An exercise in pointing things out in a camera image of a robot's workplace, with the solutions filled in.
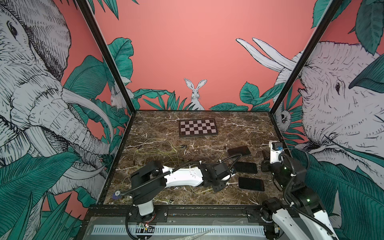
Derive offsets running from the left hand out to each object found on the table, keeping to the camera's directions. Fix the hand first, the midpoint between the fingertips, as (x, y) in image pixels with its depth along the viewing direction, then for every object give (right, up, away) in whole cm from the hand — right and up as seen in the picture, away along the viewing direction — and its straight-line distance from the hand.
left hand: (223, 180), depth 81 cm
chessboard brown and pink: (-21, +28, +26) cm, 43 cm away
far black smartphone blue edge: (+17, +13, +19) cm, 29 cm away
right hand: (+17, +20, -11) cm, 28 cm away
